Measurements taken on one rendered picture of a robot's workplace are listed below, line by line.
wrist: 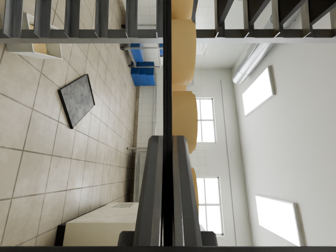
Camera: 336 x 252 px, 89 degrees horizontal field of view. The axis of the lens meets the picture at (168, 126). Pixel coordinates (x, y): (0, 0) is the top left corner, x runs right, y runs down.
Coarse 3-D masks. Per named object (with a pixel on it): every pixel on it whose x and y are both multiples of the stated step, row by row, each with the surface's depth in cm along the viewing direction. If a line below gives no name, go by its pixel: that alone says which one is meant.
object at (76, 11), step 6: (66, 0) 51; (72, 0) 54; (78, 0) 54; (66, 6) 51; (72, 6) 54; (78, 6) 54; (66, 12) 51; (72, 12) 53; (78, 12) 53; (66, 18) 51; (72, 18) 53; (78, 18) 53; (66, 24) 51; (72, 24) 53; (78, 24) 53; (66, 30) 51; (72, 30) 53; (78, 30) 53; (72, 36) 53; (78, 36) 53
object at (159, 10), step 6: (156, 0) 51; (162, 0) 54; (156, 6) 51; (162, 6) 53; (156, 12) 51; (162, 12) 53; (156, 18) 50; (162, 18) 53; (156, 24) 50; (162, 24) 53; (156, 30) 50; (162, 30) 53; (156, 36) 52; (162, 36) 53
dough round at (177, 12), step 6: (174, 0) 13; (180, 0) 13; (186, 0) 13; (192, 0) 13; (174, 6) 13; (180, 6) 13; (186, 6) 13; (192, 6) 14; (174, 12) 14; (180, 12) 14; (186, 12) 14; (174, 18) 14; (180, 18) 14; (186, 18) 14
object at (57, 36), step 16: (0, 32) 53; (32, 32) 53; (80, 32) 53; (112, 32) 53; (144, 32) 53; (208, 32) 53; (240, 32) 53; (256, 32) 53; (272, 32) 53; (288, 32) 53; (320, 32) 53
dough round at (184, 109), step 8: (176, 96) 12; (184, 96) 12; (192, 96) 12; (176, 104) 12; (184, 104) 12; (192, 104) 12; (176, 112) 11; (184, 112) 11; (192, 112) 11; (176, 120) 11; (184, 120) 11; (192, 120) 11; (176, 128) 11; (184, 128) 11; (192, 128) 11; (192, 136) 12; (192, 144) 12
